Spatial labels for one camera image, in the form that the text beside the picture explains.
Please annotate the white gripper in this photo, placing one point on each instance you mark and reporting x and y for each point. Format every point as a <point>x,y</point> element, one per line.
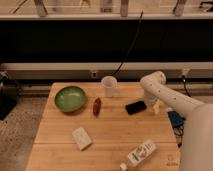
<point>151,100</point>

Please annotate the black eraser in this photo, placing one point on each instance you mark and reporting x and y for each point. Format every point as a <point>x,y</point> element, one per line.
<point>135,107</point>

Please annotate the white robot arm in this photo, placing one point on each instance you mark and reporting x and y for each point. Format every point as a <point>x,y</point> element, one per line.
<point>197,142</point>

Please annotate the white sponge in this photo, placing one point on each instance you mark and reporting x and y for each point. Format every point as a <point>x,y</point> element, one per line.
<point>81,138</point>

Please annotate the blue box beside table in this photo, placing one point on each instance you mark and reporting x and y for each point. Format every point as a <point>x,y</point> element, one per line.
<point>175,119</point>

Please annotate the white plastic cup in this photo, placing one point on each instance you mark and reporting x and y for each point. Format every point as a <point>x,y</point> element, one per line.
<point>109,84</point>

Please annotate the white plastic bottle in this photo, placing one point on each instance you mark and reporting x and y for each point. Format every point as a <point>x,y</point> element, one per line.
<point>138,155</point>

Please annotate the red brown toy object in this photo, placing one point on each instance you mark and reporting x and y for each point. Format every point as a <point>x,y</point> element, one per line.
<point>97,107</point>

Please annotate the green ceramic bowl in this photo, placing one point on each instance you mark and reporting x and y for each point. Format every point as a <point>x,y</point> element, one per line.
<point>70,99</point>

